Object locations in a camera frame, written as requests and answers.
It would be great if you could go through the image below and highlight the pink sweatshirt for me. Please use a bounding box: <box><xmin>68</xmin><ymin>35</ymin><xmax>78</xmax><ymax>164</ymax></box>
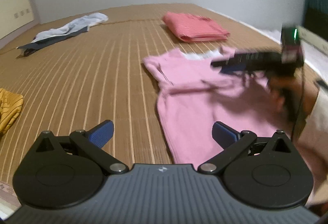
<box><xmin>143</xmin><ymin>46</ymin><xmax>288</xmax><ymax>167</ymax></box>

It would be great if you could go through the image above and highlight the person's right hand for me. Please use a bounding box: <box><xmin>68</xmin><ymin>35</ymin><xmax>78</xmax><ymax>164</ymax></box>
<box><xmin>266</xmin><ymin>74</ymin><xmax>321</xmax><ymax>133</ymax></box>

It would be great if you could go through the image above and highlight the folded red striped garment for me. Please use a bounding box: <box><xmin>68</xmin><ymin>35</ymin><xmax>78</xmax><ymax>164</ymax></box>
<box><xmin>162</xmin><ymin>12</ymin><xmax>230</xmax><ymax>43</ymax></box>

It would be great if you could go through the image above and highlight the yellow striped garment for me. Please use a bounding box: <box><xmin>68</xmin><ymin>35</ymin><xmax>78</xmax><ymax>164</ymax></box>
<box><xmin>0</xmin><ymin>88</ymin><xmax>24</xmax><ymax>136</ymax></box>

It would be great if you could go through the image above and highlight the white and navy garment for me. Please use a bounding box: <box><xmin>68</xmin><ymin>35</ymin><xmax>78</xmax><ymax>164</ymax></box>
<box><xmin>17</xmin><ymin>12</ymin><xmax>108</xmax><ymax>57</ymax></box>

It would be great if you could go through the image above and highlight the cream bed headboard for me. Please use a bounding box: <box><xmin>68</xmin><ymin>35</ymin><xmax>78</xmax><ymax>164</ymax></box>
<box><xmin>0</xmin><ymin>0</ymin><xmax>34</xmax><ymax>39</ymax></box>

